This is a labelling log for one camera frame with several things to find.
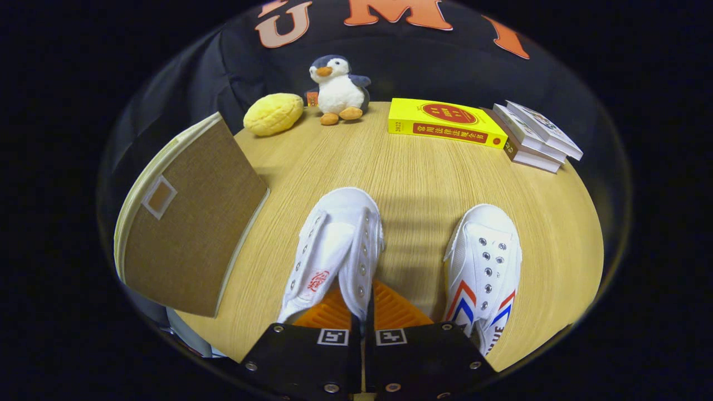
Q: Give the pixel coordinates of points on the brown fabric storage box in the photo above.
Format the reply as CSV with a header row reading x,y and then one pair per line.
x,y
189,239

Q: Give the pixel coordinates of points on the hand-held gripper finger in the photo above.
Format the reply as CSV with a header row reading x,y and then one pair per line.
x,y
356,362
370,362

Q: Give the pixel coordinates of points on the white canvas shoe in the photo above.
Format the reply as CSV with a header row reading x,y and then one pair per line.
x,y
484,245
340,234

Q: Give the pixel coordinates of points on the yellow book with red label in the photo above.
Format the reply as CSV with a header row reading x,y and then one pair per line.
x,y
440,120

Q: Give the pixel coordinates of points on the black backdrop cloth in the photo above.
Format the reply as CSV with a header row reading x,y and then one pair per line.
x,y
418,61

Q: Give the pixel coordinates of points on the white illustrated book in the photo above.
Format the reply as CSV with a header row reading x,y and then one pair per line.
x,y
543,125
529,142

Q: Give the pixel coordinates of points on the penguin plush toy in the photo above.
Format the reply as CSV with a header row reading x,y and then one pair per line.
x,y
340,92

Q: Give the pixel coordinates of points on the yellow bun plush toy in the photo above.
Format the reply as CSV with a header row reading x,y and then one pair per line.
x,y
273,114

